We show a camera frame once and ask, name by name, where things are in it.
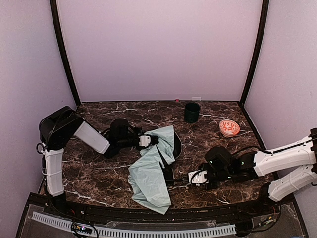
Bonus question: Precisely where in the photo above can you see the mint green folding umbrella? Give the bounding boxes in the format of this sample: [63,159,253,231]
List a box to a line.
[128,125,177,215]

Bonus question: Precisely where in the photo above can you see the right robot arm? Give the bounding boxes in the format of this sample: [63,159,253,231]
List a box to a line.
[204,128,317,202]

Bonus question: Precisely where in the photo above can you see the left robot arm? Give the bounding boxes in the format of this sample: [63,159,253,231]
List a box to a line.
[39,106,150,197]

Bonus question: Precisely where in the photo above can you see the red white patterned bowl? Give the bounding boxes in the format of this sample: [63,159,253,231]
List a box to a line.
[219,119,240,138]

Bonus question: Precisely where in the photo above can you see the black cylindrical cup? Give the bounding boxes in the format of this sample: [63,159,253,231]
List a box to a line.
[184,103,201,123]

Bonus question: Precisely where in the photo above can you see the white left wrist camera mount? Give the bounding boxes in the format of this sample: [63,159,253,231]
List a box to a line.
[138,134,159,150]

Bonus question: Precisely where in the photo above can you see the grey slotted cable duct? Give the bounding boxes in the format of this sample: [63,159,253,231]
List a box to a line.
[31,212,237,238]

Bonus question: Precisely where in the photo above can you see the black curved front rail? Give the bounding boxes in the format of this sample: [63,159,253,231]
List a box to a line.
[44,195,280,225]

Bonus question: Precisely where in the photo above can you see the left black frame post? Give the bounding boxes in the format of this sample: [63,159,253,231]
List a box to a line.
[49,0,81,107]

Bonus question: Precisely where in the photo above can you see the black frame post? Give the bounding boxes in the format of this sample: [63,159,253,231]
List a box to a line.
[49,0,81,107]
[239,0,269,107]

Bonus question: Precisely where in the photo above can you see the right black frame post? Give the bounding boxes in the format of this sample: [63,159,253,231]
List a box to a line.
[239,0,269,107]

